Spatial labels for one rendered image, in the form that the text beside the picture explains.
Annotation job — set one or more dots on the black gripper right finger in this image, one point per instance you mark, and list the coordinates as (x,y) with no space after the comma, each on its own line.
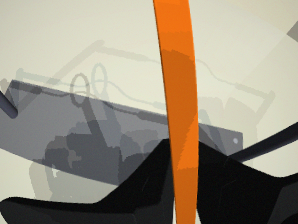
(233,193)

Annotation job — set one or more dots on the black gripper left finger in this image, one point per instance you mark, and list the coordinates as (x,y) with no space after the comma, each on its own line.
(146,197)

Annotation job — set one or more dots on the orange handle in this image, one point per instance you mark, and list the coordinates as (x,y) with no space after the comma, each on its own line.
(178,66)

